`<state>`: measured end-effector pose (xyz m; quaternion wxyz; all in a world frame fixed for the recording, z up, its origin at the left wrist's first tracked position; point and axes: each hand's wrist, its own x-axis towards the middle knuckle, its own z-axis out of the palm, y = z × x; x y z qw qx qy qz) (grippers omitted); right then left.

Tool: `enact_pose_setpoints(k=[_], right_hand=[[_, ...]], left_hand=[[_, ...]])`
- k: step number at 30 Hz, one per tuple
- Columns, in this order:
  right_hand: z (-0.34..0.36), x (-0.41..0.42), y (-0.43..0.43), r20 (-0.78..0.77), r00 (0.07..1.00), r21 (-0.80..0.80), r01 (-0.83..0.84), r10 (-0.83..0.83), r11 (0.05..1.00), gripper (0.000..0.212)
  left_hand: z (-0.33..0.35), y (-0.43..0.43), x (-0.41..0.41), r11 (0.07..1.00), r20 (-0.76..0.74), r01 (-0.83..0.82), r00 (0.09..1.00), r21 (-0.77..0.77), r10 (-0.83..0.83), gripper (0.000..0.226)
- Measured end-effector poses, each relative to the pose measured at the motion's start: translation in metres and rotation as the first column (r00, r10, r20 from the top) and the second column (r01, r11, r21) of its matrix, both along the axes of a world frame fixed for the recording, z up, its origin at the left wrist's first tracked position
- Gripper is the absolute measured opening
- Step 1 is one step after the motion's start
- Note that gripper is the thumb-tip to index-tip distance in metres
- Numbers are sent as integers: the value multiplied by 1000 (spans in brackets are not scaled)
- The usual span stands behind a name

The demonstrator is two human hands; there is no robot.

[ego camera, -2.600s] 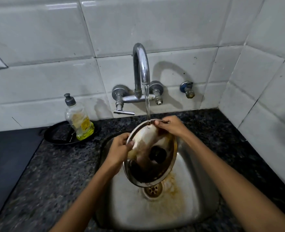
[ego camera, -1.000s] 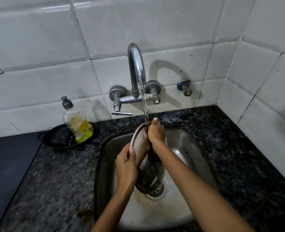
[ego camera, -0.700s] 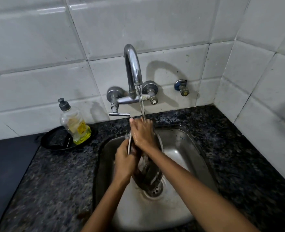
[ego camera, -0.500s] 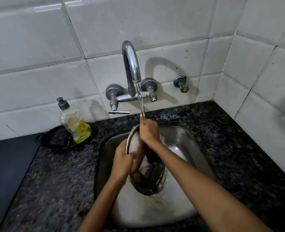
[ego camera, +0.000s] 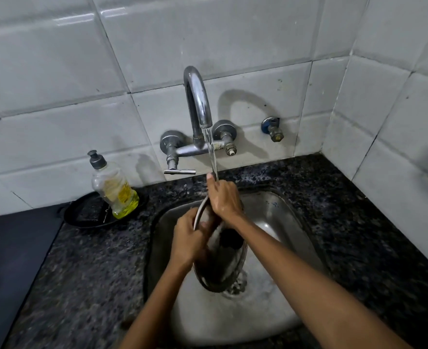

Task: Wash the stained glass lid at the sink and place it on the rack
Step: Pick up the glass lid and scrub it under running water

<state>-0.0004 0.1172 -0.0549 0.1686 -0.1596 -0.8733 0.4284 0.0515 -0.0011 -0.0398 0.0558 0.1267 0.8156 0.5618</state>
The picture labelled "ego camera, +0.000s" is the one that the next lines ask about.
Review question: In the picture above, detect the person's right hand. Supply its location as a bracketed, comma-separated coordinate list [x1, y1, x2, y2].
[206, 172, 245, 227]

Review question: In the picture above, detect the person's left hand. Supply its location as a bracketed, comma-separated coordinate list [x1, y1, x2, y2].
[169, 207, 212, 269]

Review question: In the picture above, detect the round steel plate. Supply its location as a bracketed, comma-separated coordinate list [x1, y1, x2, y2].
[192, 195, 249, 293]

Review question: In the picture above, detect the person's right forearm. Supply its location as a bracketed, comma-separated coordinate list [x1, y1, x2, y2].
[224, 213, 414, 349]

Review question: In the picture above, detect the person's left forearm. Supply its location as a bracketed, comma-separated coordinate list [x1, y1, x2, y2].
[119, 259, 193, 349]

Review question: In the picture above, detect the sink drain strainer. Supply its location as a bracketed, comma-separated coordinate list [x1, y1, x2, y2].
[223, 270, 249, 299]

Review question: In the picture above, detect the blue angle valve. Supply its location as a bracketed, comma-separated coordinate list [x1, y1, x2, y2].
[261, 116, 285, 143]

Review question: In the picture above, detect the stainless steel sink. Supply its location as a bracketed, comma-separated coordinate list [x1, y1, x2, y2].
[143, 189, 328, 347]

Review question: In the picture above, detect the yellow dish soap bottle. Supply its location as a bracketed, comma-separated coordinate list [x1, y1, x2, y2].
[87, 150, 140, 220]

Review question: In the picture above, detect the black round tray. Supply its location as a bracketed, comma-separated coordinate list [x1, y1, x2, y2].
[63, 191, 149, 229]

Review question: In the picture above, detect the dark stove top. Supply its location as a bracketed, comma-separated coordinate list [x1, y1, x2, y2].
[0, 203, 69, 349]

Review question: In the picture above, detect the chrome wall tap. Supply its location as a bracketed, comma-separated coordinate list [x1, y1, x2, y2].
[159, 65, 238, 176]

